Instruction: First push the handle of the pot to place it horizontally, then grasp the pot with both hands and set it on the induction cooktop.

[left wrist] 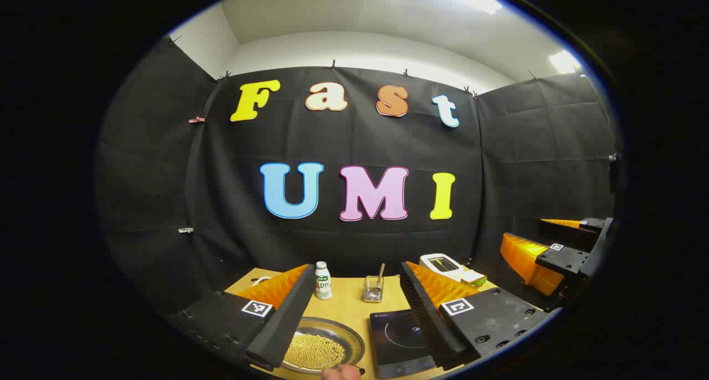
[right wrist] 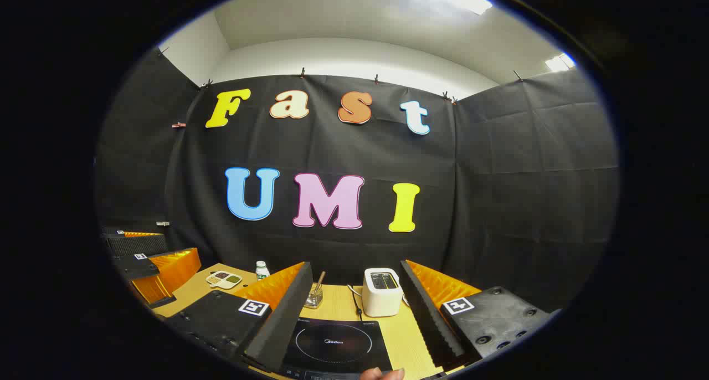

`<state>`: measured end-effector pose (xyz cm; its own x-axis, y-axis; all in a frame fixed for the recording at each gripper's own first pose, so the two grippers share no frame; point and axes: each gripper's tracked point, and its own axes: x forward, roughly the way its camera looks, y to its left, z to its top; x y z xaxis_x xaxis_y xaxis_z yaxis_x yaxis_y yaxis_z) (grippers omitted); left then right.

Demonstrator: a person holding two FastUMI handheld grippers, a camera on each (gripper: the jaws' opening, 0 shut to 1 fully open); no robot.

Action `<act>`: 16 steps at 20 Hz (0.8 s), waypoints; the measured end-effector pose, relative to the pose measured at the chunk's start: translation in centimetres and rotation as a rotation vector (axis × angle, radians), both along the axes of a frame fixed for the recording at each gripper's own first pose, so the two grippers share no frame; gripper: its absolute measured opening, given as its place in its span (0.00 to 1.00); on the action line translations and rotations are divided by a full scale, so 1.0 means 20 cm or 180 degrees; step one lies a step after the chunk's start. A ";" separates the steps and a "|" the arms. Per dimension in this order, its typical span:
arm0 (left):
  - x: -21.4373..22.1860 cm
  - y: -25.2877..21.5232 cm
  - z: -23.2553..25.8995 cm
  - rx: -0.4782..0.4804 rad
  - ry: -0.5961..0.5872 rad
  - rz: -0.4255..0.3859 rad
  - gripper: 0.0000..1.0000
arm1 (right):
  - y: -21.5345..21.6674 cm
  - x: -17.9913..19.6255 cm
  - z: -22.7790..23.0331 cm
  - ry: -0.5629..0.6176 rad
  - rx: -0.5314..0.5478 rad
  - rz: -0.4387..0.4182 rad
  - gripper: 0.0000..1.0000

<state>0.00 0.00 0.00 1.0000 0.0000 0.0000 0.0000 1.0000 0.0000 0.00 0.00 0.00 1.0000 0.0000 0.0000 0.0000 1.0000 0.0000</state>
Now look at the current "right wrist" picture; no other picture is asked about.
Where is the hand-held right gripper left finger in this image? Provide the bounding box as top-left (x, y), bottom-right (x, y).
top-left (165, 261), bottom-right (314, 374)

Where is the row of black cloth clips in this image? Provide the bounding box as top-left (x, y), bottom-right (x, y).
top-left (157, 47), bottom-right (524, 105)

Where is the ceiling light panel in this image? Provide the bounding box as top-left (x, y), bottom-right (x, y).
top-left (544, 53), bottom-right (577, 73)

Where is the white toaster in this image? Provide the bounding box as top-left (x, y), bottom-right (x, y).
top-left (362, 268), bottom-right (405, 317)

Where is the white divided dish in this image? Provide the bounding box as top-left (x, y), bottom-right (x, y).
top-left (205, 270), bottom-right (243, 290)

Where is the black power cable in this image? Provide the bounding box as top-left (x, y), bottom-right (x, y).
top-left (347, 284), bottom-right (364, 321)

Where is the black induction cooktop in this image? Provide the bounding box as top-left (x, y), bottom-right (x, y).
top-left (277, 316), bottom-right (394, 380)

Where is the metal wire utensil basket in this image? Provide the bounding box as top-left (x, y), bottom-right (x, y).
top-left (304, 283), bottom-right (325, 310)

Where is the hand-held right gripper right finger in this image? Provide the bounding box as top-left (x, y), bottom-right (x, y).
top-left (400, 260), bottom-right (554, 371)

